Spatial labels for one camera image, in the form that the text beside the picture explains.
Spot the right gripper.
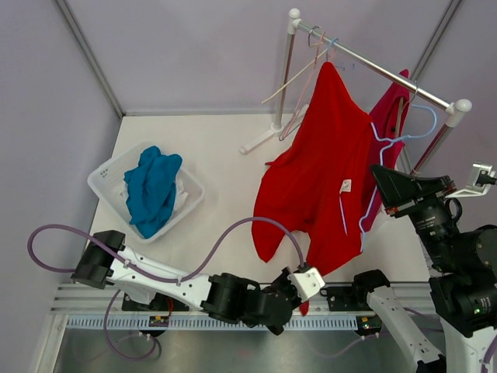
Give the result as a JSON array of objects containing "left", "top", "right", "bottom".
[{"left": 372, "top": 162, "right": 460, "bottom": 270}]

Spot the red t shirt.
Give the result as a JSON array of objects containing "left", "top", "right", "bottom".
[{"left": 252, "top": 61, "right": 376, "bottom": 316}]

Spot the white t shirt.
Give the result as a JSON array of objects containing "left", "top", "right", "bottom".
[{"left": 114, "top": 176, "right": 189, "bottom": 217}]

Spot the light blue wire hanger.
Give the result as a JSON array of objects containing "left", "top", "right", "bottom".
[{"left": 278, "top": 37, "right": 356, "bottom": 141}]

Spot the blue t shirt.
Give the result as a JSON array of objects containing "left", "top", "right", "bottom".
[{"left": 124, "top": 145, "right": 182, "bottom": 239}]

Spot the pink wire hanger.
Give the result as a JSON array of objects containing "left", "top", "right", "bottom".
[{"left": 279, "top": 65, "right": 318, "bottom": 141}]

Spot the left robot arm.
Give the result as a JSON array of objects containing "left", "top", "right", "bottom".
[{"left": 71, "top": 231, "right": 324, "bottom": 335}]

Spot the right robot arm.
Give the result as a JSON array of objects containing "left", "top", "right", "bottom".
[{"left": 351, "top": 163, "right": 496, "bottom": 372}]

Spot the magenta t shirt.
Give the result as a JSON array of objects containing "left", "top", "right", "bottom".
[{"left": 360, "top": 83, "right": 409, "bottom": 232}]

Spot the white clothes rack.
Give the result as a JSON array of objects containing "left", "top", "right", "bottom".
[{"left": 239, "top": 1, "right": 472, "bottom": 174}]

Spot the white plastic basket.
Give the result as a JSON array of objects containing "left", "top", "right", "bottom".
[{"left": 87, "top": 141, "right": 205, "bottom": 244}]

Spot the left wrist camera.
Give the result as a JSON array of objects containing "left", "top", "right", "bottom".
[{"left": 287, "top": 263, "right": 325, "bottom": 303}]

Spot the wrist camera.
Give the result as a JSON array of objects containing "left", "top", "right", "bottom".
[
  {"left": 287, "top": 263, "right": 325, "bottom": 303},
  {"left": 447, "top": 162, "right": 496, "bottom": 198}
]

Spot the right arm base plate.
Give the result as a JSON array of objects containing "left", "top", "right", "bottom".
[{"left": 319, "top": 286, "right": 371, "bottom": 312}]

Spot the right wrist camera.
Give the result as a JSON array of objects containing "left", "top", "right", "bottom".
[{"left": 447, "top": 162, "right": 496, "bottom": 198}]

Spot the aluminium rail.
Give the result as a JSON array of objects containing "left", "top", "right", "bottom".
[{"left": 50, "top": 274, "right": 473, "bottom": 325}]

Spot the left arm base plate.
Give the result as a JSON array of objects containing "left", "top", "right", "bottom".
[{"left": 121, "top": 293, "right": 189, "bottom": 312}]

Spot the cream wire hanger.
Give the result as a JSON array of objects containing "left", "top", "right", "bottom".
[{"left": 262, "top": 32, "right": 327, "bottom": 104}]

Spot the white slotted cable duct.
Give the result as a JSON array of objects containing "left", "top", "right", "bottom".
[{"left": 66, "top": 315, "right": 359, "bottom": 331}]

